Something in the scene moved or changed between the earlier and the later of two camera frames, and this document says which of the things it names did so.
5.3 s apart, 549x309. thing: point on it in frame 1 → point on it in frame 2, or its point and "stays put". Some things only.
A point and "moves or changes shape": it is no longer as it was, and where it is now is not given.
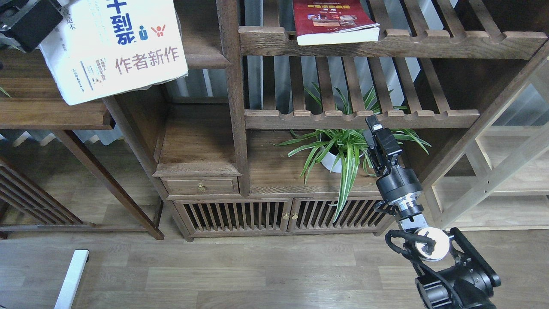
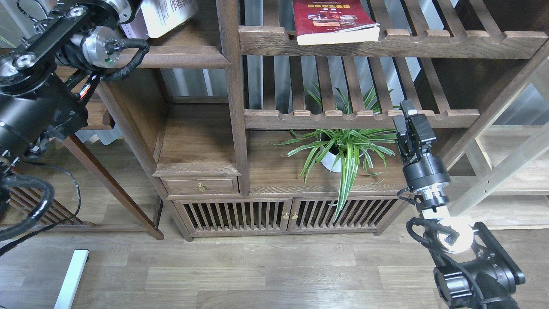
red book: [325, 22] stays put
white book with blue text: [101, 47] moves or changes shape
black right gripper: [397, 183] → [422, 169]
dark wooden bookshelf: [266, 136] stays put
